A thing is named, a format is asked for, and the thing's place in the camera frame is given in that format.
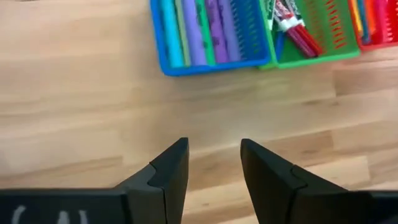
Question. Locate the green plastic basket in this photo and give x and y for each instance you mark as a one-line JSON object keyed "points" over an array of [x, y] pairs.
{"points": [[335, 31]]}

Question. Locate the blue capped white marker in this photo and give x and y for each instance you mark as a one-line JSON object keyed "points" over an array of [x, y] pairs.
{"points": [[279, 46]]}

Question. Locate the lavender Sharpie marker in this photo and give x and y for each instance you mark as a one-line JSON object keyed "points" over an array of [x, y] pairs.
{"points": [[194, 34]]}

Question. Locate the teal Sharpie marker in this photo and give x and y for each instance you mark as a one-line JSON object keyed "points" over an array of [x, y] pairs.
{"points": [[171, 34]]}

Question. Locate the dark red capped white marker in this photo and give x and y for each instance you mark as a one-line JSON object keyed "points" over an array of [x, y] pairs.
{"points": [[298, 42]]}

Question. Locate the light purple Sharpie marker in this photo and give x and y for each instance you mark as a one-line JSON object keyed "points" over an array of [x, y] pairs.
{"points": [[231, 31]]}

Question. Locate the lime green Sharpie marker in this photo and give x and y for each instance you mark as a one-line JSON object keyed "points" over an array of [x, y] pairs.
{"points": [[183, 40]]}

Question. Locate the orange highlighter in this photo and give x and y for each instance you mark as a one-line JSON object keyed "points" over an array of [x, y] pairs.
{"points": [[371, 15]]}

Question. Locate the red plastic basket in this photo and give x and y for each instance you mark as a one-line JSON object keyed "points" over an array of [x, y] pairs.
{"points": [[373, 46]]}

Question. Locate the pink highlighter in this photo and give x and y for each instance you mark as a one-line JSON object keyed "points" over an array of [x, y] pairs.
{"points": [[381, 18]]}

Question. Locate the blue plastic basket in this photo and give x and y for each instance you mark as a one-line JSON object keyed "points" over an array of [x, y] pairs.
{"points": [[252, 31]]}

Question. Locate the yellow highlighter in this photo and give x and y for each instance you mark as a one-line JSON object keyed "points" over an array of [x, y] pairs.
{"points": [[356, 15]]}

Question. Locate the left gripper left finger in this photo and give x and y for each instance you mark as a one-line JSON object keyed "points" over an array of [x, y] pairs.
{"points": [[164, 193]]}

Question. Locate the blue violet highlighter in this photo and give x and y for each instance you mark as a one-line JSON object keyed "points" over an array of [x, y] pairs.
{"points": [[363, 23]]}

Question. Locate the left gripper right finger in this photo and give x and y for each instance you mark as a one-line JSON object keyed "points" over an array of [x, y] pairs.
{"points": [[273, 193]]}

